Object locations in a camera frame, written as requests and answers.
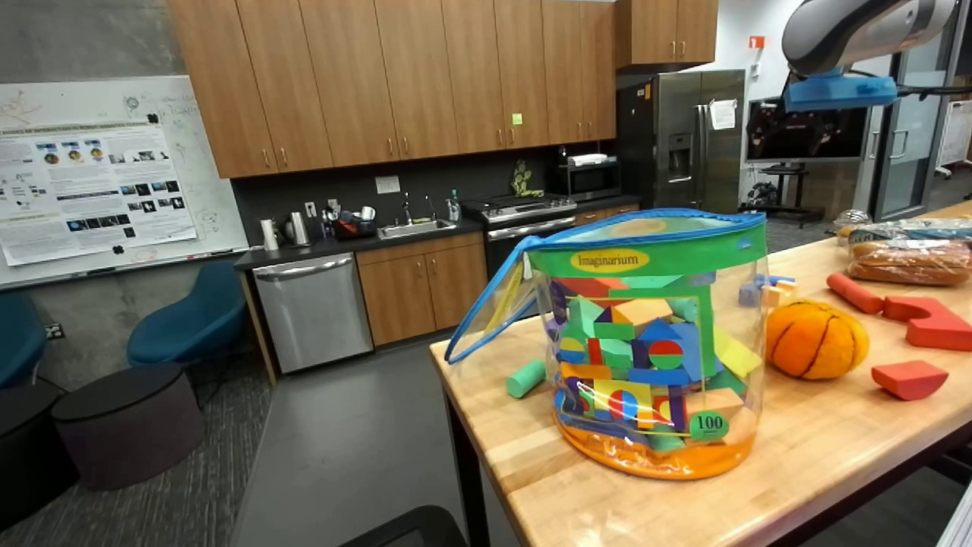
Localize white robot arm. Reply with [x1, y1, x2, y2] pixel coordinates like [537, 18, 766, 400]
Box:
[781, 0, 961, 77]

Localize clear plastic toy basket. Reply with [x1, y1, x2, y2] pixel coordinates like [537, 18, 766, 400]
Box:
[445, 206, 769, 481]

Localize kitchen stove oven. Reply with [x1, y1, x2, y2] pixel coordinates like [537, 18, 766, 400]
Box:
[469, 194, 577, 273]

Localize lower wooden cabinets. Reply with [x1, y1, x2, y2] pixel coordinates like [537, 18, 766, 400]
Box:
[359, 234, 486, 347]

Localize wooden cabinets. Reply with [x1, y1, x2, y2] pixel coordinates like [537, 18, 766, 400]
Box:
[167, 0, 716, 180]
[359, 234, 486, 347]

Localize green foam cylinder on table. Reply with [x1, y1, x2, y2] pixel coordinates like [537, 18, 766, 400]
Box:
[507, 359, 546, 397]

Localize black microwave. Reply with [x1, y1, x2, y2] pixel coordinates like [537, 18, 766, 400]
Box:
[549, 151, 620, 202]

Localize stainless dishwasher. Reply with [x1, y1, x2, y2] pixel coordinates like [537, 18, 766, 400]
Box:
[253, 251, 373, 375]

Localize stainless refrigerator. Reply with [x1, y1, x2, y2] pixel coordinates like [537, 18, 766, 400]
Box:
[616, 71, 745, 214]

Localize blue lounge chair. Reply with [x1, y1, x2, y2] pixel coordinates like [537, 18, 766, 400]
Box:
[127, 261, 246, 364]

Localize upper wooden cabinets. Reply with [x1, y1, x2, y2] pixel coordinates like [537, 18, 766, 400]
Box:
[167, 0, 716, 180]

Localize orange plush basketball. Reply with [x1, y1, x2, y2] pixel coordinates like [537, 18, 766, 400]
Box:
[766, 301, 869, 381]

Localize red foam cylinder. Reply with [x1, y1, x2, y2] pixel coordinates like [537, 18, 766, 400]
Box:
[826, 273, 883, 317]

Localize dark round ottoman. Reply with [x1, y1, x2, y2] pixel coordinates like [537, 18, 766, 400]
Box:
[51, 364, 205, 490]

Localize whiteboard with posters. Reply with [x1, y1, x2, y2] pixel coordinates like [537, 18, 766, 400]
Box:
[0, 77, 246, 287]

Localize bagged bread loaf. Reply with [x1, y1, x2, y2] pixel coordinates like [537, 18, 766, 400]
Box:
[844, 241, 972, 287]

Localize small red foam block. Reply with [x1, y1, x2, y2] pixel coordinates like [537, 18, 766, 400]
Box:
[873, 362, 949, 400]

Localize red notched foam block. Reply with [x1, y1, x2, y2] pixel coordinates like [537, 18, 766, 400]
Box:
[883, 298, 972, 354]

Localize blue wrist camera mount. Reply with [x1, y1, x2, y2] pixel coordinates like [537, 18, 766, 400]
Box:
[785, 73, 899, 113]

